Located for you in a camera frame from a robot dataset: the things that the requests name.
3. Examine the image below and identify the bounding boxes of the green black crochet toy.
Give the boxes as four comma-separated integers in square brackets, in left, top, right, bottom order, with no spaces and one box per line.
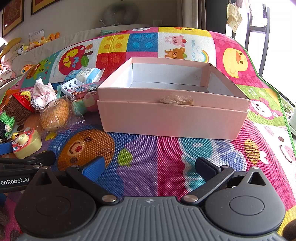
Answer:
[0,111,16,142]

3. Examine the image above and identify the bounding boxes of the white paper card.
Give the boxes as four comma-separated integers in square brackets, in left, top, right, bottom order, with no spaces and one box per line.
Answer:
[29,29,44,44]

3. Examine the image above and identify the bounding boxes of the yellow banana plush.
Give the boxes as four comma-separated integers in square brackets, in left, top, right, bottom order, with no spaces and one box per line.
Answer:
[0,38,23,58]

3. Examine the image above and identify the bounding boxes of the orange round squishy in bag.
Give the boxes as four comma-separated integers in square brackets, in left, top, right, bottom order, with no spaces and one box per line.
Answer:
[39,96,85,134]

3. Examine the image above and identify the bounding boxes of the red yellow framed picture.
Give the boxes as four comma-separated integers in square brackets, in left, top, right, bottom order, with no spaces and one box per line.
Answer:
[31,0,61,16]

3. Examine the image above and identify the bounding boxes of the beige curtain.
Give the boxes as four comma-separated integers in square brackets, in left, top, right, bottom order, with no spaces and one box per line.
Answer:
[180,0,227,34]

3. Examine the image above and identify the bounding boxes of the pink cardboard box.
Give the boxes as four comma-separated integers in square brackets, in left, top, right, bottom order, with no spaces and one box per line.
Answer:
[97,57,251,140]

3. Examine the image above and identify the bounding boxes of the pink white lace cloth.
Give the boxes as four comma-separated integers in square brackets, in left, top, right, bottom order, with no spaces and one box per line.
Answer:
[31,78,57,112]

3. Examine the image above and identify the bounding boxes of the teal cloth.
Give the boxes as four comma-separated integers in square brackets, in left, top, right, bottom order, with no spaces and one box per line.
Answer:
[100,28,121,36]

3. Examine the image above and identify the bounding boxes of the pink floral cushion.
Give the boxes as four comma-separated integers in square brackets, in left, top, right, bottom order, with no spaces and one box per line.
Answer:
[0,56,17,81]

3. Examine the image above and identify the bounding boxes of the pale yellow hanging cloth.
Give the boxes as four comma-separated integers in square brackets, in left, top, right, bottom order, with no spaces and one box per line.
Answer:
[226,3,244,33]

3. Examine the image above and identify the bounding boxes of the colourful cartoon play mat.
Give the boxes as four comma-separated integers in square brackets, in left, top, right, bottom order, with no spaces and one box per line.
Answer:
[0,26,296,241]

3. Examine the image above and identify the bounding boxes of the pink printed card package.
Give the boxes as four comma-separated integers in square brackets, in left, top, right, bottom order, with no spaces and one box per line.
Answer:
[69,81,102,94]

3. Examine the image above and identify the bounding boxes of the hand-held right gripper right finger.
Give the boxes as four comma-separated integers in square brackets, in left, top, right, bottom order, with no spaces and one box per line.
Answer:
[181,157,270,206]

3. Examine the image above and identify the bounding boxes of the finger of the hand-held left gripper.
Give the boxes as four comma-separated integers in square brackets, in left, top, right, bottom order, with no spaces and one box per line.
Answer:
[0,151,56,172]
[0,142,12,156]

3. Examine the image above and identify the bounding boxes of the grey round fan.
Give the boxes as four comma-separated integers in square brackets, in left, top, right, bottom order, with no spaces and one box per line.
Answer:
[101,4,137,26]

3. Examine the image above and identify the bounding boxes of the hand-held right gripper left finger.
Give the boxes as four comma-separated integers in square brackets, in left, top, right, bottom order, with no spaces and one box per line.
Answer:
[34,156,117,205]

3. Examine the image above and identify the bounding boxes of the person's left forearm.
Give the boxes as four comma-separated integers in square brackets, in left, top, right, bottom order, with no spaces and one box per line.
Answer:
[0,206,10,232]

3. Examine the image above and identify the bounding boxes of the large red framed picture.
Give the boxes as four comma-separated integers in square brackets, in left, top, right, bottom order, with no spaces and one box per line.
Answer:
[2,0,25,38]

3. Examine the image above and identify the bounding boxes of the blue white wet wipes pack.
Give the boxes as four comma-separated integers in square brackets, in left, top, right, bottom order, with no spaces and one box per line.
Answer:
[63,67,106,84]

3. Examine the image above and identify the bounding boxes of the white plastic holder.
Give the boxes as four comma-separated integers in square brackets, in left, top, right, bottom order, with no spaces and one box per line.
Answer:
[60,78,85,98]

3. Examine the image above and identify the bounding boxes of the brown crochet house red roof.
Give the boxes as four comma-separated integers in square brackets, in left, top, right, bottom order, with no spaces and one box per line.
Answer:
[4,91,36,124]

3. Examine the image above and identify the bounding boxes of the yellow toy camera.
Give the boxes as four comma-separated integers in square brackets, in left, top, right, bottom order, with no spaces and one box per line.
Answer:
[11,128,43,159]

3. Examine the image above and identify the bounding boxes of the orange yellow plush toys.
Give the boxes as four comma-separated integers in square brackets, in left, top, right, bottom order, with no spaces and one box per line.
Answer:
[34,32,61,47]

